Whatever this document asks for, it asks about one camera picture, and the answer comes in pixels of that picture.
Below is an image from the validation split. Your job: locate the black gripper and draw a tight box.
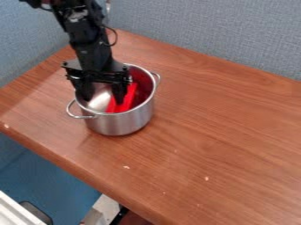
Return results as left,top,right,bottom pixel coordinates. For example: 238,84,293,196
63,43,131,105

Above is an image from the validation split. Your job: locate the red block object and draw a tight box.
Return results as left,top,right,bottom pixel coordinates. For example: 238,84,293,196
106,83,138,113

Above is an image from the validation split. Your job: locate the stainless steel pot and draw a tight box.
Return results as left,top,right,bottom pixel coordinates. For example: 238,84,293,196
66,63,161,136

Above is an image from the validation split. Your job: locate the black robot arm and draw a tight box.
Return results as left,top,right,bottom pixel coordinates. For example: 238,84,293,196
19,0,131,105

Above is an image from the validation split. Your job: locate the white box under table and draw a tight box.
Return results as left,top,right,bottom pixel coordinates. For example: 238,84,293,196
0,191,54,225

